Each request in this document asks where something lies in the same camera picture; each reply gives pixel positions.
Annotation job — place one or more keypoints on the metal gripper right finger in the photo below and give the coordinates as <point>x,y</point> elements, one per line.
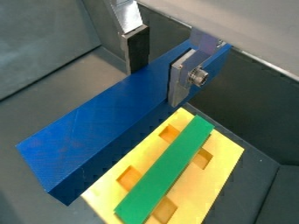
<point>186,71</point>

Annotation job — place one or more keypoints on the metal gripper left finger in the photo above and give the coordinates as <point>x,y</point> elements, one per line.
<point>133,32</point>

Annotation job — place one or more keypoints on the blue bar block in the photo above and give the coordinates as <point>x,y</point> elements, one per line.
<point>71,153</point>

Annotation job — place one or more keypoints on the yellow slotted board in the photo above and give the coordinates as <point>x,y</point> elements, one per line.
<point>190,197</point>

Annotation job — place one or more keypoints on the green bar block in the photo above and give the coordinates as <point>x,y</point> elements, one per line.
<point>139,203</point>

